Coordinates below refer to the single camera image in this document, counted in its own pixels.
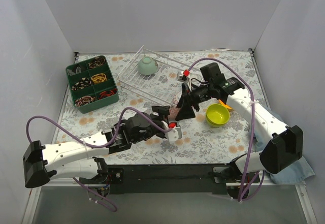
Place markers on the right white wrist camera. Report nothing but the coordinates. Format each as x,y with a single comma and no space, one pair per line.
184,77

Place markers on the pink patterned bowl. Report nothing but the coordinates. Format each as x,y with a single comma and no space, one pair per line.
173,113

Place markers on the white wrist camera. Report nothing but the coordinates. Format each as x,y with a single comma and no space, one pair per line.
184,77
172,131

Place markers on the orange bowl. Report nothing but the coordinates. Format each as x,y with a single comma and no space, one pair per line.
225,105

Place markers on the lime green bowl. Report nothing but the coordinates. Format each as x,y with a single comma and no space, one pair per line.
217,115

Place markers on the pale green ceramic bowl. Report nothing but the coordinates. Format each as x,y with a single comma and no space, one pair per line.
147,65

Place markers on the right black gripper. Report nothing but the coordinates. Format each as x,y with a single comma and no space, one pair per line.
189,99

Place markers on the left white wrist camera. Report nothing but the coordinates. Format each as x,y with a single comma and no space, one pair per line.
172,131

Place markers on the white wire dish rack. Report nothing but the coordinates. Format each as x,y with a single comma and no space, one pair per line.
161,87

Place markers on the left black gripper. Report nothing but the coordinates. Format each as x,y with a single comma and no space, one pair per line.
159,118

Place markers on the green compartment organizer tray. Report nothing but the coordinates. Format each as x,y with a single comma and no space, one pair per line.
91,84

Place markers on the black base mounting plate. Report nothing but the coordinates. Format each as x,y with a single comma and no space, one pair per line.
218,179

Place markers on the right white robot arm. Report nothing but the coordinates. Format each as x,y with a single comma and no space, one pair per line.
284,144

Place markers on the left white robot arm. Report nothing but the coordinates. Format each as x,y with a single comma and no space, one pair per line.
80,157

